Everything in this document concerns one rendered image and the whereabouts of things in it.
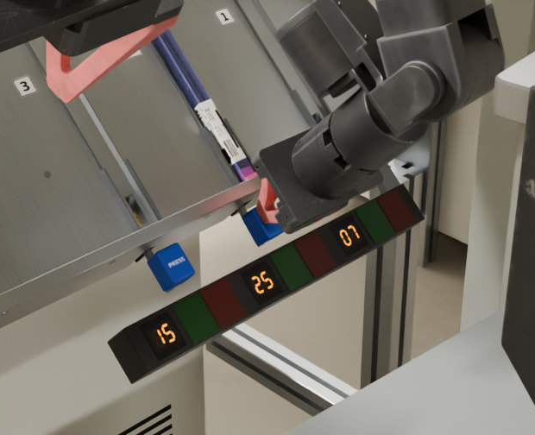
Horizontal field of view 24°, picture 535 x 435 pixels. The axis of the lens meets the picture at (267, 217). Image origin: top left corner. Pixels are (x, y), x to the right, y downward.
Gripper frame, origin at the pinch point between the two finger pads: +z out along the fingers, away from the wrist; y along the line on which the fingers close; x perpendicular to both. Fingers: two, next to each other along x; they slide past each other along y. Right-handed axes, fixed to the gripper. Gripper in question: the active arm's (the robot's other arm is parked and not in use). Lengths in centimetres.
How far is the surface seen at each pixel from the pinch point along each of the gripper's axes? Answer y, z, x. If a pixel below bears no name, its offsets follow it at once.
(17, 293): 24.3, -0.7, -2.3
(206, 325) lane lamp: 9.5, 2.3, 6.1
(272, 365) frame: -22.2, 42.6, 11.4
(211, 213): 5.1, -0.1, -1.8
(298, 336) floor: -62, 88, 9
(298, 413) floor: -47, 78, 20
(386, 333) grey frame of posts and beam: -21.9, 20.7, 14.6
